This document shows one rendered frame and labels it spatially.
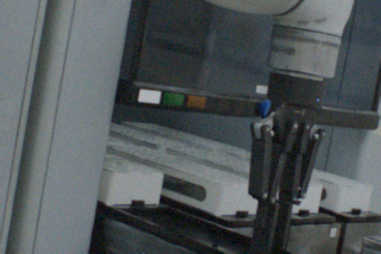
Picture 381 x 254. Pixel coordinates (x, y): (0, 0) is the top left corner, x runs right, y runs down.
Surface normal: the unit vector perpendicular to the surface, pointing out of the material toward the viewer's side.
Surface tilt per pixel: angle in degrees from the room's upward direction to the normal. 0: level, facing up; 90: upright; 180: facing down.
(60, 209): 90
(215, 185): 90
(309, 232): 90
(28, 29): 90
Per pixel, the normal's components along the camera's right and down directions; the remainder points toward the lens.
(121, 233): -0.68, -0.08
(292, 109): 0.72, 0.16
